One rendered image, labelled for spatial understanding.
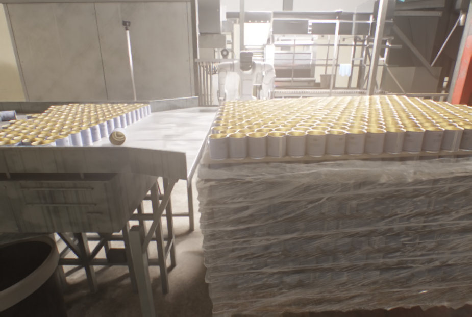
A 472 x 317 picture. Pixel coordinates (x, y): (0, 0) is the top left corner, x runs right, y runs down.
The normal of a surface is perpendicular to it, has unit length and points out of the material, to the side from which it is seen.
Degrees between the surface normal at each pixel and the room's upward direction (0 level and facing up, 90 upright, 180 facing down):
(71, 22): 90
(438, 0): 90
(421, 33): 90
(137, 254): 90
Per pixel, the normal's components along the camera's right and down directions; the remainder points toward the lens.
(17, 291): 0.85, 0.15
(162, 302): 0.00, -0.96
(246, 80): 0.12, 0.41
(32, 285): 0.96, 0.09
